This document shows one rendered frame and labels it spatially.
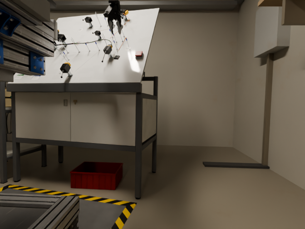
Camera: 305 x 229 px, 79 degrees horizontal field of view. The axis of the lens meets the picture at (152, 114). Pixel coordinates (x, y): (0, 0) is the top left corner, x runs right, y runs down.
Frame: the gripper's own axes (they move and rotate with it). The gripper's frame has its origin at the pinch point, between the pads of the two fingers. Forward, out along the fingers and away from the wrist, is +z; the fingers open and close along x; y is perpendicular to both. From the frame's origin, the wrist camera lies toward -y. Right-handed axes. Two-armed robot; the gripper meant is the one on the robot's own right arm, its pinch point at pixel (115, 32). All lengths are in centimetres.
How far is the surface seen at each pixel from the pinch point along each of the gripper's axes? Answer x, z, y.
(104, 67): 10.7, 25.3, -5.6
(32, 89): 64, 40, -32
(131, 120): -21, 56, -26
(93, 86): 10.7, 34.3, -22.6
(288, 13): -111, -11, 31
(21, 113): 78, 61, -40
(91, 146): 8, 77, -41
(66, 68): 33.3, 23.3, -21.7
